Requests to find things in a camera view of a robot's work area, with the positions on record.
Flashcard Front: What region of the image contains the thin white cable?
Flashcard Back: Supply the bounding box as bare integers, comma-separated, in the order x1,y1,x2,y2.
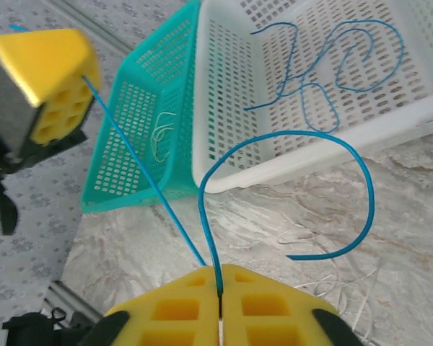
150,110,178,164

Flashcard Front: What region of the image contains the aluminium corner post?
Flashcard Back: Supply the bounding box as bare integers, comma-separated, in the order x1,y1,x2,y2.
52,0,140,53

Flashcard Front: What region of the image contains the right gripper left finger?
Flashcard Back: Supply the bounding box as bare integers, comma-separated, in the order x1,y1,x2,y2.
80,266,222,346

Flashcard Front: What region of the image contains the teal plastic basket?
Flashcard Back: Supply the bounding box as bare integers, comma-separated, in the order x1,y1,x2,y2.
79,0,202,214

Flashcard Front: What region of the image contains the white plastic basket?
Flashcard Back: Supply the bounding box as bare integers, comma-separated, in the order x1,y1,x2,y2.
191,0,433,194

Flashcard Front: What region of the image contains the long aluminium base rail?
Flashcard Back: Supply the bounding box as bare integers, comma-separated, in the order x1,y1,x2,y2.
45,279,108,327

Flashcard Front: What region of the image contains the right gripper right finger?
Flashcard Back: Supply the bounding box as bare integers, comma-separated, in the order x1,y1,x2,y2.
222,262,366,346

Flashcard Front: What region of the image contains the thin blue cable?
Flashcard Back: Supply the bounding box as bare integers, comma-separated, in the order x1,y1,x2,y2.
7,23,376,298
244,22,304,111
276,18,405,133

